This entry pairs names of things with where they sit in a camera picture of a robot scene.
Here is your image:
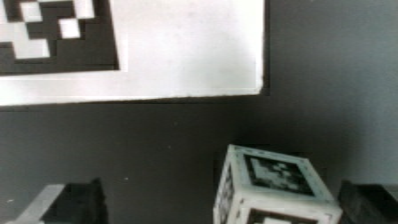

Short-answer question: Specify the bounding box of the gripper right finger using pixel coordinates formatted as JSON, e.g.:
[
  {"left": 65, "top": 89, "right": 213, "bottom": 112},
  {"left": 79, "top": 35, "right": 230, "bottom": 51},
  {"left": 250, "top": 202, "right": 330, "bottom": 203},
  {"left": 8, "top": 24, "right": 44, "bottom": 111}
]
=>
[{"left": 337, "top": 180, "right": 398, "bottom": 224}]

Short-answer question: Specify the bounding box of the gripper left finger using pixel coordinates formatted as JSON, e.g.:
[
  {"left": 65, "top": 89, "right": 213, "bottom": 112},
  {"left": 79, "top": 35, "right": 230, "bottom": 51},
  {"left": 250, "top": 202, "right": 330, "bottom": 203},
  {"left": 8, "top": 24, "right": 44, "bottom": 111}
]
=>
[{"left": 14, "top": 179, "right": 108, "bottom": 224}]

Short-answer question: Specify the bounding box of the white chair leg tagged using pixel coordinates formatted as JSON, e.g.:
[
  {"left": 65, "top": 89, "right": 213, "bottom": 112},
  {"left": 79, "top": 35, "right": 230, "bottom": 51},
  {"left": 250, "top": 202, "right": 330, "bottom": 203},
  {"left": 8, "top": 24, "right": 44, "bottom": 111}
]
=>
[{"left": 213, "top": 145, "right": 342, "bottom": 224}]

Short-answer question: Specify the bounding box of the white tag sheet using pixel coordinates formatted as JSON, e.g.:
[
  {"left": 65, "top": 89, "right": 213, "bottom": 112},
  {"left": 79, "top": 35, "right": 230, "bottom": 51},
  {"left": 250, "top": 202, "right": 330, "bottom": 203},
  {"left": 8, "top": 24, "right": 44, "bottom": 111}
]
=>
[{"left": 0, "top": 0, "right": 264, "bottom": 107}]

